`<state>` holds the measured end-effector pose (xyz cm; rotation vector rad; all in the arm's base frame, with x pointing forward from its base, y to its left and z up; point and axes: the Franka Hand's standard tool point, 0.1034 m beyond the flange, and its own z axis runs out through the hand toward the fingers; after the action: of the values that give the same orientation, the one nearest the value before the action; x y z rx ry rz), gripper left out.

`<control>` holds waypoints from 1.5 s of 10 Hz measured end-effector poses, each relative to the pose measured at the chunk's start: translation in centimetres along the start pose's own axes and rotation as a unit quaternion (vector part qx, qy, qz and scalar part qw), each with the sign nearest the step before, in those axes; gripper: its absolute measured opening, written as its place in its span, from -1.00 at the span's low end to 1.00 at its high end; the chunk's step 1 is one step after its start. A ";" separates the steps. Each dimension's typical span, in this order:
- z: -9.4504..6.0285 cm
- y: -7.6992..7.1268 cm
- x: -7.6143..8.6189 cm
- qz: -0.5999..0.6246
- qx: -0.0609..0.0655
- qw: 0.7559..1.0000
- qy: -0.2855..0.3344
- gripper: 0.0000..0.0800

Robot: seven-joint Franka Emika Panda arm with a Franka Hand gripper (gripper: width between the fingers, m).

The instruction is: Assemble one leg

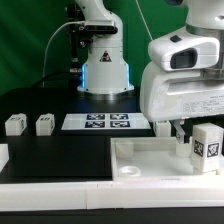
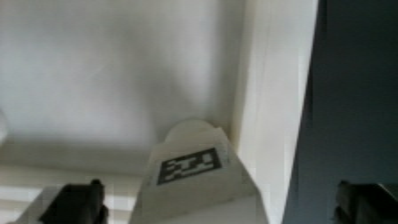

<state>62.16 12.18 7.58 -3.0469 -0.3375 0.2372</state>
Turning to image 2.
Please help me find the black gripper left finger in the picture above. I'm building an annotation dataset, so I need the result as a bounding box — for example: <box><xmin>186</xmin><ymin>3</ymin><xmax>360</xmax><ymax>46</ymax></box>
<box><xmin>15</xmin><ymin>179</ymin><xmax>109</xmax><ymax>224</ymax></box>

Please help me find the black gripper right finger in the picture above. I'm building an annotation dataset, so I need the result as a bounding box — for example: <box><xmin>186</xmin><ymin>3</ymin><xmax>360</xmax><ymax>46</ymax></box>
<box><xmin>332</xmin><ymin>181</ymin><xmax>398</xmax><ymax>224</ymax></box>

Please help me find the white leg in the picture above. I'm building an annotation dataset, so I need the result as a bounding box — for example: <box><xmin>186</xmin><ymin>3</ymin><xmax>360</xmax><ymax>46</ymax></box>
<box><xmin>127</xmin><ymin>120</ymin><xmax>268</xmax><ymax>224</ymax></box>

